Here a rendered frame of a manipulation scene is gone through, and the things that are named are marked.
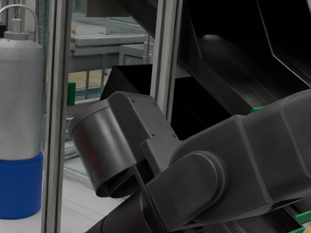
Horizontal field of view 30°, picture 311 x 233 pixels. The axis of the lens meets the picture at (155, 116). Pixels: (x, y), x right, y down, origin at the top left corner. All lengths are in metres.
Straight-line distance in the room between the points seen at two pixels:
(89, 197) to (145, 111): 1.25
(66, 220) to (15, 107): 0.32
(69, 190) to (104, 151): 1.29
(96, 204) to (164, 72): 1.03
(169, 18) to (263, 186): 0.32
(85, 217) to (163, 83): 0.94
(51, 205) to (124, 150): 0.39
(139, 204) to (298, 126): 0.12
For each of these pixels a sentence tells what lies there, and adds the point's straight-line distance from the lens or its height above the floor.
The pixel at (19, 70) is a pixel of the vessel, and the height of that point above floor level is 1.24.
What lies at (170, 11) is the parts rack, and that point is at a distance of 0.62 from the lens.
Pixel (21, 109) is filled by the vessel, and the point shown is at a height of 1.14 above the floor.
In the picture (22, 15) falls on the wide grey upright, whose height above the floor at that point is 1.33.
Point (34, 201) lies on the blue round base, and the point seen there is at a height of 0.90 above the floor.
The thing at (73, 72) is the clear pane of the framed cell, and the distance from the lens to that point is 1.72.
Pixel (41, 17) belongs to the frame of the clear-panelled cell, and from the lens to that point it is 1.79.
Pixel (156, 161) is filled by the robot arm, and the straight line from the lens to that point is 0.40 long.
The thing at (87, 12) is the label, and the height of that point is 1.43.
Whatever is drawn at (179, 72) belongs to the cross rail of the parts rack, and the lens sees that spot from 0.66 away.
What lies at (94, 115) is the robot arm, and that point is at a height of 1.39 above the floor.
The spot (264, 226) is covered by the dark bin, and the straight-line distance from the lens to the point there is 0.73.
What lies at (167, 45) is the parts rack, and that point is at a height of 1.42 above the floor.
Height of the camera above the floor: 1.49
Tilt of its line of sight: 14 degrees down
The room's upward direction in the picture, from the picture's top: 5 degrees clockwise
